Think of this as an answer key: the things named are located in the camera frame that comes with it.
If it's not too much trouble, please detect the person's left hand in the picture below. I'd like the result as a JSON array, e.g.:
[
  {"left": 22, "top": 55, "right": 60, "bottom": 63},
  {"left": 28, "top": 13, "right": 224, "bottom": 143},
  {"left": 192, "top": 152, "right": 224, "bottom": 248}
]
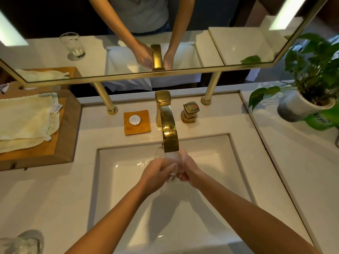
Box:
[{"left": 139, "top": 157, "right": 179, "bottom": 195}]

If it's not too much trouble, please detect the person's right hand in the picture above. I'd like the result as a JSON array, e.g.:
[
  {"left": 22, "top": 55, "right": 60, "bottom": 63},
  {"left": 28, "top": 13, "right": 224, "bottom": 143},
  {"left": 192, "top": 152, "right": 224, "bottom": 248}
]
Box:
[{"left": 177, "top": 149, "right": 205, "bottom": 189}]

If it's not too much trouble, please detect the clear drinking glass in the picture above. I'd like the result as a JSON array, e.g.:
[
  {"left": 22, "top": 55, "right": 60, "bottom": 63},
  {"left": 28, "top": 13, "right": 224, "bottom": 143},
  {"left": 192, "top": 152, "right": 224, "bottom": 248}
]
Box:
[
  {"left": 154, "top": 146, "right": 186, "bottom": 183},
  {"left": 0, "top": 229, "right": 45, "bottom": 254}
]

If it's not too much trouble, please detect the person's right forearm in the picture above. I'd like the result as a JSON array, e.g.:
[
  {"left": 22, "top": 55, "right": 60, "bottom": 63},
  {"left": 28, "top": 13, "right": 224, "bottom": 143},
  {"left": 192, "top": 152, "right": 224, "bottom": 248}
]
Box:
[{"left": 189, "top": 172, "right": 323, "bottom": 254}]

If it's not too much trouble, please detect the person's left forearm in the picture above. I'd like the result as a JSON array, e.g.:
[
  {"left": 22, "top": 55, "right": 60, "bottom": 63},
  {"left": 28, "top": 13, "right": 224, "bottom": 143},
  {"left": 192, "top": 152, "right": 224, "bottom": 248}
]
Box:
[{"left": 64, "top": 182, "right": 157, "bottom": 254}]

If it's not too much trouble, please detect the gold faucet spout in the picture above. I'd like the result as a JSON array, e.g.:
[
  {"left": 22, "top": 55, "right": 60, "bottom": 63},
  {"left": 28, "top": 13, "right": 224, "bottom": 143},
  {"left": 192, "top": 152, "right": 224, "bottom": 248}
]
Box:
[{"left": 155, "top": 90, "right": 180, "bottom": 153}]

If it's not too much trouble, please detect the white rectangular sink basin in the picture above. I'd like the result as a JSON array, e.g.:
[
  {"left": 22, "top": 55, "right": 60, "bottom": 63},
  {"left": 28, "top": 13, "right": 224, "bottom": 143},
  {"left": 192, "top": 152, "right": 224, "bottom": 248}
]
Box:
[{"left": 93, "top": 134, "right": 259, "bottom": 254}]

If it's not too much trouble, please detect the square wooden soap dish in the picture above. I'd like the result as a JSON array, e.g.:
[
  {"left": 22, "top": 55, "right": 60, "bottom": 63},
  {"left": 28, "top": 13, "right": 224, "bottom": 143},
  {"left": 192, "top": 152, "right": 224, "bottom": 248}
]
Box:
[{"left": 123, "top": 110, "right": 152, "bottom": 136}]

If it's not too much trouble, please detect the wooden tray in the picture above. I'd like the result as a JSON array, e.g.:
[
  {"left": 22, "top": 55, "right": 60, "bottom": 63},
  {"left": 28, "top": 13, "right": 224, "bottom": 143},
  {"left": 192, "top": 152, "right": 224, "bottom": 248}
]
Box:
[{"left": 0, "top": 82, "right": 82, "bottom": 172}]

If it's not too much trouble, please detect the gold framed mirror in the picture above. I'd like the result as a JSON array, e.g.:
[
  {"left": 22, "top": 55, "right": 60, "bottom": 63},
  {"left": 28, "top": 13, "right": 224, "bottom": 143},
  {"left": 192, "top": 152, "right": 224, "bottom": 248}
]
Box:
[{"left": 0, "top": 0, "right": 332, "bottom": 85}]

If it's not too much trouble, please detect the white plant pot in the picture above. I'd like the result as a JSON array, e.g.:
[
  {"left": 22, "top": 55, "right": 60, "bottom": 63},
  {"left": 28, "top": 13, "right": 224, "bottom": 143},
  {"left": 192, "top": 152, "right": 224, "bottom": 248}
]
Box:
[{"left": 277, "top": 89, "right": 336, "bottom": 123}]

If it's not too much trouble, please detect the green plastic packet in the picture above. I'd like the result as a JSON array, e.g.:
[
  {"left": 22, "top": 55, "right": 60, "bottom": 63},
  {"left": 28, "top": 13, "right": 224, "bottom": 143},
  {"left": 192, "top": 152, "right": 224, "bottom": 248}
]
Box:
[{"left": 304, "top": 102, "right": 339, "bottom": 131}]

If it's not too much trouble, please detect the green leafy plant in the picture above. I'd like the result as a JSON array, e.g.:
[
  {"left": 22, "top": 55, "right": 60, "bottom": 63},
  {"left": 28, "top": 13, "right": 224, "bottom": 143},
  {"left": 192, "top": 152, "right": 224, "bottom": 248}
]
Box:
[{"left": 248, "top": 33, "right": 339, "bottom": 112}]

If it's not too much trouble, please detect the folded cream towel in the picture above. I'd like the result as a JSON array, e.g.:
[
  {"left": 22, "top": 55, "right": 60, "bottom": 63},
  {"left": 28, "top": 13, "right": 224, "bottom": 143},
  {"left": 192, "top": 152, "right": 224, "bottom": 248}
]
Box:
[{"left": 0, "top": 92, "right": 63, "bottom": 154}]

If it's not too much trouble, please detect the gold faucet handle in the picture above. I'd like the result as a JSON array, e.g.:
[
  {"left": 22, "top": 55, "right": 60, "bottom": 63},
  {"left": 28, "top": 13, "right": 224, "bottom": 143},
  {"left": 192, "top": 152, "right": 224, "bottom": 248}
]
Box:
[{"left": 181, "top": 101, "right": 200, "bottom": 124}]

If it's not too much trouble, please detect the gold mirror support post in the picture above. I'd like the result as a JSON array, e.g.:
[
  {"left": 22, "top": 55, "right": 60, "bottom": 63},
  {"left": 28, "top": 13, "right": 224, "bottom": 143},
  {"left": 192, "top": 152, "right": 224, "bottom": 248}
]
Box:
[
  {"left": 201, "top": 71, "right": 222, "bottom": 105},
  {"left": 93, "top": 81, "right": 119, "bottom": 115}
]

